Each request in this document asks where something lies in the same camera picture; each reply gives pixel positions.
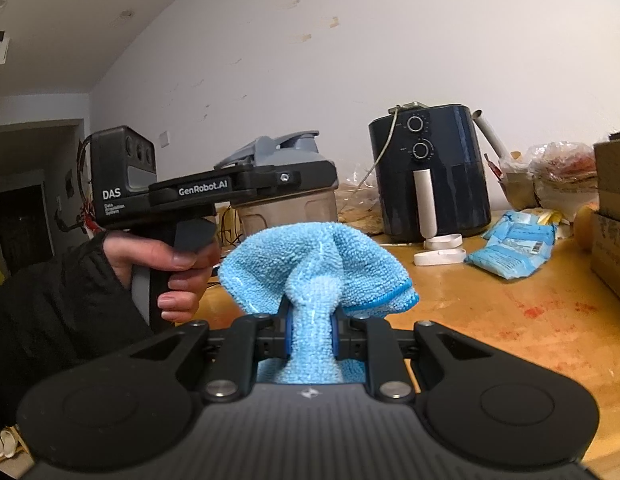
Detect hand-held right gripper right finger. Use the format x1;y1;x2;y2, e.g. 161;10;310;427
331;307;490;403

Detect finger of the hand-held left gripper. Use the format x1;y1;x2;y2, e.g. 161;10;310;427
247;160;339;206

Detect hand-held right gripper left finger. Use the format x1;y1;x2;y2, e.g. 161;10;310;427
130;305;293;403

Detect shaker bottle with grey lid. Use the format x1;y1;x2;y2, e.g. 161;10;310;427
213;131;339;241

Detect blue microfiber cloth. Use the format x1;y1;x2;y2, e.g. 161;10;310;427
217;221;421;386

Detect person's left forearm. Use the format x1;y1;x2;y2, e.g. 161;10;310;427
0;232;155;441

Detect person's left hand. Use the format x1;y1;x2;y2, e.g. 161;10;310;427
102;230;223;325

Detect clear plastic bag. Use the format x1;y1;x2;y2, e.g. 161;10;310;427
337;180;385;236

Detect black air fryer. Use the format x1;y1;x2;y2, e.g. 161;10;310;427
368;104;492;243

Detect blue snack packet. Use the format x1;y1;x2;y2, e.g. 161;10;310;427
482;211;558;242
465;237;555;279

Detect white tube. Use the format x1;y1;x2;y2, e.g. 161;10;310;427
471;109;511;161

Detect plastic bag with brown contents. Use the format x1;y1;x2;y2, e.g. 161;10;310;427
498;149;540;211

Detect bagged stack of paper plates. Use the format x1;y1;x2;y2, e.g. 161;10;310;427
527;142;600;221

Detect printed cardboard box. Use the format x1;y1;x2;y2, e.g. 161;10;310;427
590;205;620;308

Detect plain cardboard box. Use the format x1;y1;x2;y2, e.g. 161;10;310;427
593;132;620;211

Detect tangled black red cables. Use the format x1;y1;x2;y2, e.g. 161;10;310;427
54;137;98;235

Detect beige cable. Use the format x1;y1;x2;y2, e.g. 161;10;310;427
357;105;403;186

